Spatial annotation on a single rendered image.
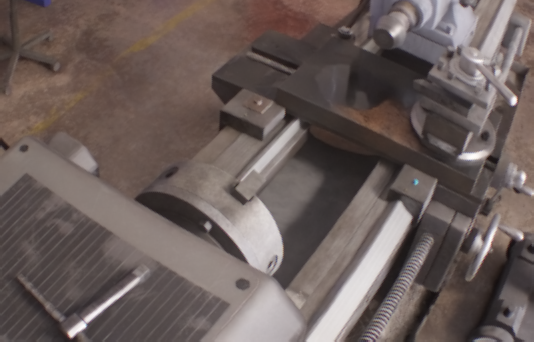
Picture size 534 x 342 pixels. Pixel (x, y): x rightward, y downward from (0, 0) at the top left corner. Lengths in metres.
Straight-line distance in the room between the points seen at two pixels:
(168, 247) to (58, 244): 0.14
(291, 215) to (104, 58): 1.99
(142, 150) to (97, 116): 0.33
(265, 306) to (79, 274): 0.22
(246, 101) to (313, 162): 0.25
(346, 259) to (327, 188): 0.34
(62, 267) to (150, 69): 2.60
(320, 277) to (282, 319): 0.64
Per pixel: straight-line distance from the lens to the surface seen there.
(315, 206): 1.67
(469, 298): 2.53
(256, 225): 1.00
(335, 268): 1.41
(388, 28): 1.62
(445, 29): 2.00
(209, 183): 1.00
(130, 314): 0.71
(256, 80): 1.77
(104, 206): 0.81
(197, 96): 3.11
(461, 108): 1.49
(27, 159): 0.89
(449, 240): 1.66
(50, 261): 0.76
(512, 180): 1.70
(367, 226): 1.50
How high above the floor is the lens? 1.93
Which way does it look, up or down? 43 degrees down
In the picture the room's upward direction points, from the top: 7 degrees clockwise
